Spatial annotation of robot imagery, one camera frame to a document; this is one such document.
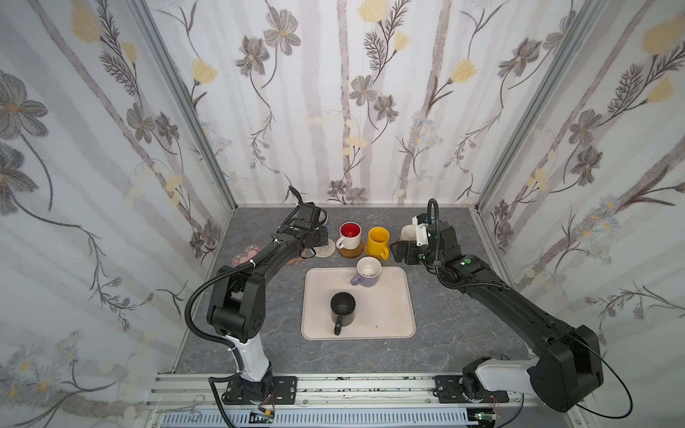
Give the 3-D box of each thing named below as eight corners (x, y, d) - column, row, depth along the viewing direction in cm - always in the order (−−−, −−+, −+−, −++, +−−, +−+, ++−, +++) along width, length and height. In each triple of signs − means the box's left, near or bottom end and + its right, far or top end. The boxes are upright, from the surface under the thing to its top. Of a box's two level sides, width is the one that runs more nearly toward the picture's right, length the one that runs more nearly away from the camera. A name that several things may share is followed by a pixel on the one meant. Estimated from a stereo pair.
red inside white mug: (336, 252, 107) (336, 237, 99) (337, 236, 112) (336, 221, 105) (360, 252, 107) (362, 237, 99) (360, 236, 112) (361, 221, 105)
